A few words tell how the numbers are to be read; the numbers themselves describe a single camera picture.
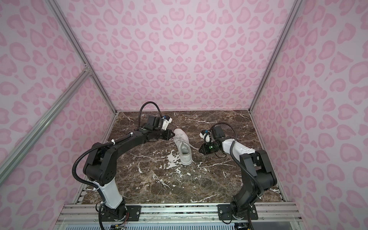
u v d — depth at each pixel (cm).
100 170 48
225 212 74
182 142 90
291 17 72
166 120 84
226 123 81
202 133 86
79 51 84
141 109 73
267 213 74
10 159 52
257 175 46
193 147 91
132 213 74
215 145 69
